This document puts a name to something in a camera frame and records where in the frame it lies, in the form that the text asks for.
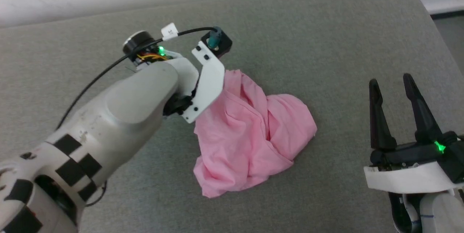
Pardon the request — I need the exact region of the grey fabric sofa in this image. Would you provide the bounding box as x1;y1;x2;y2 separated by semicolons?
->
0;0;464;233

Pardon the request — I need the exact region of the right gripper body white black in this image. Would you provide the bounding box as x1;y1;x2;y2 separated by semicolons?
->
364;131;464;194

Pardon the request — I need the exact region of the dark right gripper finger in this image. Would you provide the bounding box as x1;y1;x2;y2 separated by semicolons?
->
403;73;443;143
369;79;398;150

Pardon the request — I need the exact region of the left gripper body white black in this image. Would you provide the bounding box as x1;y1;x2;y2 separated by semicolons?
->
123;31;226;124

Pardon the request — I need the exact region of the pink garment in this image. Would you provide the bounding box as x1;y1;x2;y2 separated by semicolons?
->
193;69;318;199

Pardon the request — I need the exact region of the white cable tag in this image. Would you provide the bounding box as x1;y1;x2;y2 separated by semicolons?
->
161;22;179;41

